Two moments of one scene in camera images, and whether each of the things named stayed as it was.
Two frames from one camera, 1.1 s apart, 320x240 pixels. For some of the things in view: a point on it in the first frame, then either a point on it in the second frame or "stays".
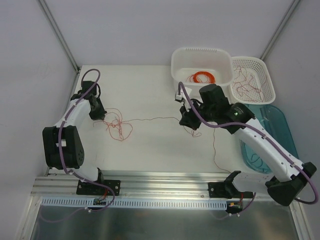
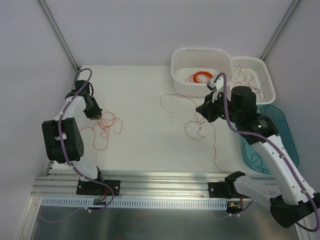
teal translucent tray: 271,117 stays
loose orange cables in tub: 191,78 stays
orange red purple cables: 119,130 → 105,119
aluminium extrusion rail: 137,184 stays
